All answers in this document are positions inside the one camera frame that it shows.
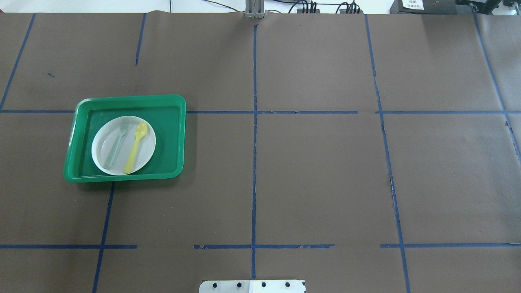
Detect green plastic tray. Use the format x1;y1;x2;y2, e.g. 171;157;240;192
63;94;186;183

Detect yellow plastic spoon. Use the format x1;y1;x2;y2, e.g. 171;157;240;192
123;121;148;174

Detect metal base plate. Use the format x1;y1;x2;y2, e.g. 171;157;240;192
199;280;306;293

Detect translucent plastic fork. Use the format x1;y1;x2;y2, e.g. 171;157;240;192
102;117;130;169

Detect aluminium frame post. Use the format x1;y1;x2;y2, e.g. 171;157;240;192
244;0;266;19

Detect white round plate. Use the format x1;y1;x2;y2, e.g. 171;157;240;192
91;116;156;176

